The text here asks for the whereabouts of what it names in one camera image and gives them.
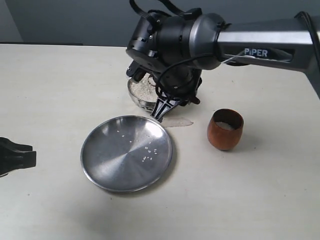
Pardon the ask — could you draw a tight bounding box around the clear tape strip on table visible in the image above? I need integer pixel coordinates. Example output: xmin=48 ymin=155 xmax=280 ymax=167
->
xmin=161 ymin=117 xmax=194 ymax=128

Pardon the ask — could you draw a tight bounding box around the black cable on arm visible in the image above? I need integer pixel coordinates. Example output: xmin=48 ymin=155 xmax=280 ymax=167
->
xmin=128 ymin=0 xmax=320 ymax=106

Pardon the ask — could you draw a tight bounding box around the steel bowl of rice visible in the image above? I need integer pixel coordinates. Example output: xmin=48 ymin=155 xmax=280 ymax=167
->
xmin=127 ymin=74 xmax=158 ymax=112

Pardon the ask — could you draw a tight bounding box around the brown wooden cup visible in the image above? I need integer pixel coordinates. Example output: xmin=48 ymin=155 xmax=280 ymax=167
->
xmin=207 ymin=108 xmax=244 ymax=151

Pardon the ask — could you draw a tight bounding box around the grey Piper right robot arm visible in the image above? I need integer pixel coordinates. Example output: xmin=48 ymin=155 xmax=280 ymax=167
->
xmin=126 ymin=8 xmax=320 ymax=121

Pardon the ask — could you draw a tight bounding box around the round steel plate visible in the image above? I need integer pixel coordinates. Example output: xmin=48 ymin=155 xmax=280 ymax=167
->
xmin=80 ymin=115 xmax=174 ymax=193

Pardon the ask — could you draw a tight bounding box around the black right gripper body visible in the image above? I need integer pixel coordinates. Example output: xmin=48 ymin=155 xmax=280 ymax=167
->
xmin=126 ymin=10 xmax=202 ymax=105

